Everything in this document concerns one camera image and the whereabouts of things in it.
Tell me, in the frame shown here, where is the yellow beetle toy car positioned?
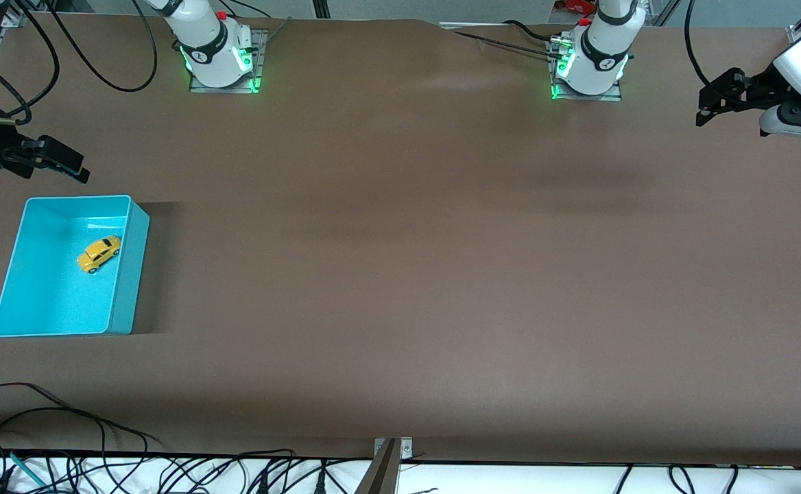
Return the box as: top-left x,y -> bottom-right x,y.
76,235 -> 122,274

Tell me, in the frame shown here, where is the teal plastic storage bin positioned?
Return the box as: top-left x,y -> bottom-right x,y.
0,195 -> 151,338

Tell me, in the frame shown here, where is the black looping arm cable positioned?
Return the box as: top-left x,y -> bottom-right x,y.
47,0 -> 159,93

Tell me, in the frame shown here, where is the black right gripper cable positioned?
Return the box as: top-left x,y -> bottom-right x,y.
0,0 -> 61,126

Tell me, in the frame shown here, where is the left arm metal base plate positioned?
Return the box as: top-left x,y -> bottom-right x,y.
547,38 -> 625,102

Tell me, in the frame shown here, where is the black loose cable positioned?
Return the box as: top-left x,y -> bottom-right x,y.
0,381 -> 79,412
0,408 -> 165,494

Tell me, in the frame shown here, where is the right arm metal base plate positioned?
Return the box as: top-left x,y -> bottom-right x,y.
188,27 -> 269,94

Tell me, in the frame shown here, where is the black braided base cable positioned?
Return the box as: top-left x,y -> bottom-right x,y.
451,30 -> 556,58

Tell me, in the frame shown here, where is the thin grey cable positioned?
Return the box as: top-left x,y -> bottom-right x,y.
253,17 -> 294,52

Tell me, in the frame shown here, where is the teal loose cable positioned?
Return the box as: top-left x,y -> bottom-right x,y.
8,451 -> 51,491

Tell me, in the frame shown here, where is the aluminium table bracket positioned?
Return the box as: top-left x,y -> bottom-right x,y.
356,437 -> 414,494

